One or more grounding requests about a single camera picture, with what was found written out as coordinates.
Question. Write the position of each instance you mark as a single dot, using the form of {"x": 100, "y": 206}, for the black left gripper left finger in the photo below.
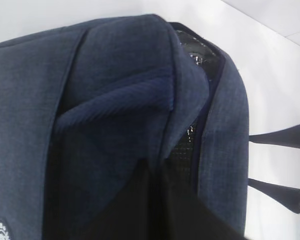
{"x": 136, "y": 213}

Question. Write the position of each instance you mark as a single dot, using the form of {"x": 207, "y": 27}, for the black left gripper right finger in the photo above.
{"x": 185, "y": 216}

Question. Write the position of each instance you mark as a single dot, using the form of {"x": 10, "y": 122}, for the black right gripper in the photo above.
{"x": 289, "y": 197}

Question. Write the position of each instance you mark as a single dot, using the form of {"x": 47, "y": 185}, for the dark blue lunch bag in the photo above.
{"x": 80, "y": 106}

